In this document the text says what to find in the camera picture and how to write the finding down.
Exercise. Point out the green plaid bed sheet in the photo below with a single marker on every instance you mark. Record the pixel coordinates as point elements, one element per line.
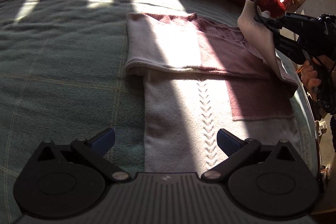
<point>65,69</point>

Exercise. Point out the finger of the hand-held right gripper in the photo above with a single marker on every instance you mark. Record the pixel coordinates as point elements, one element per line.
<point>291,49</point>
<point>294,24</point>

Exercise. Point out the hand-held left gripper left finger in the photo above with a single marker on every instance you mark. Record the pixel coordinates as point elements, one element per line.
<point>103,140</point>

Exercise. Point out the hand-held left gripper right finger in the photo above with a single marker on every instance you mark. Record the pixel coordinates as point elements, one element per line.
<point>228,141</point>

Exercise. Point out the pink and white sweater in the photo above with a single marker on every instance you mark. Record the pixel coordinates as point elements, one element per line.
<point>183,98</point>

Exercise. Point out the person's right hand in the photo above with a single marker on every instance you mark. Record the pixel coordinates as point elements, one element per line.
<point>309,77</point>

